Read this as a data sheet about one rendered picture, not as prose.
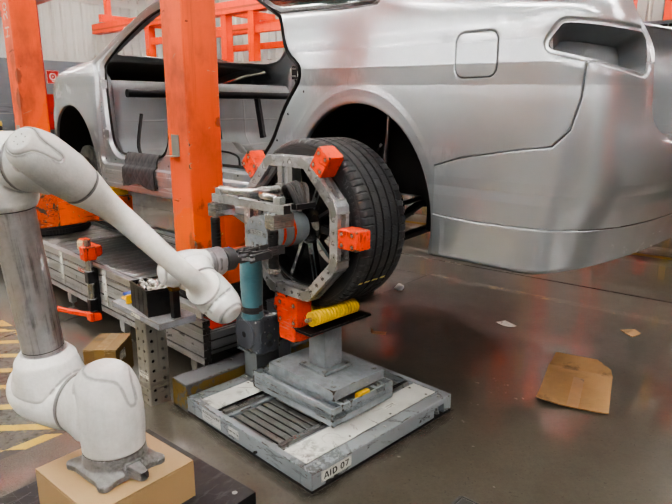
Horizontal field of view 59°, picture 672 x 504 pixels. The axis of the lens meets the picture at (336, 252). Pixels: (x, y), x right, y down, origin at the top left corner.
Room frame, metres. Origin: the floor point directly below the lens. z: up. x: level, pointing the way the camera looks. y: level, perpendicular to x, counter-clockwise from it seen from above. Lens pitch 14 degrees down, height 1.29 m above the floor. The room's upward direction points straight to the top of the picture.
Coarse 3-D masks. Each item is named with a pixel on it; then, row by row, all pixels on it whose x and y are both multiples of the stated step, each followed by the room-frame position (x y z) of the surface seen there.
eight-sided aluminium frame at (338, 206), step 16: (272, 160) 2.26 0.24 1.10; (288, 160) 2.19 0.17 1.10; (304, 160) 2.13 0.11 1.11; (256, 176) 2.33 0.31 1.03; (272, 176) 2.35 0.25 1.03; (320, 192) 2.07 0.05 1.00; (336, 192) 2.08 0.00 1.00; (336, 208) 2.02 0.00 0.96; (336, 224) 2.02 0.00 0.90; (336, 240) 2.02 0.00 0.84; (336, 256) 2.02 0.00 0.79; (336, 272) 2.03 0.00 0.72; (272, 288) 2.27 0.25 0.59; (288, 288) 2.20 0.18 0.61; (304, 288) 2.20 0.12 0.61; (320, 288) 2.08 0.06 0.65
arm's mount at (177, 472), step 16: (160, 448) 1.42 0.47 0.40; (48, 464) 1.35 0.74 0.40; (64, 464) 1.35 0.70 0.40; (160, 464) 1.35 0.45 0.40; (176, 464) 1.35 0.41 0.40; (192, 464) 1.36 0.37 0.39; (48, 480) 1.28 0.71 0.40; (64, 480) 1.28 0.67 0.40; (80, 480) 1.28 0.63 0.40; (128, 480) 1.28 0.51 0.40; (160, 480) 1.29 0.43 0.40; (176, 480) 1.32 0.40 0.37; (192, 480) 1.36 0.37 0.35; (48, 496) 1.29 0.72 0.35; (64, 496) 1.23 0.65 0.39; (80, 496) 1.22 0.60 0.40; (96, 496) 1.22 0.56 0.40; (112, 496) 1.22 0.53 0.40; (128, 496) 1.22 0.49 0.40; (144, 496) 1.25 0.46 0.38; (160, 496) 1.29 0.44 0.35; (176, 496) 1.32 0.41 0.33; (192, 496) 1.36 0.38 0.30
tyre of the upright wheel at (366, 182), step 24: (288, 144) 2.32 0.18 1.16; (312, 144) 2.23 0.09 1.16; (336, 144) 2.24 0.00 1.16; (360, 144) 2.32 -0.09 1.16; (360, 168) 2.15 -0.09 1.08; (384, 168) 2.23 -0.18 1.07; (360, 192) 2.07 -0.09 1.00; (384, 192) 2.16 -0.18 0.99; (360, 216) 2.05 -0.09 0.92; (384, 216) 2.11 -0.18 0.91; (384, 240) 2.10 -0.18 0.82; (360, 264) 2.05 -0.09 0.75; (384, 264) 2.14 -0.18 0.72; (336, 288) 2.13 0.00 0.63; (360, 288) 2.13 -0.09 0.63
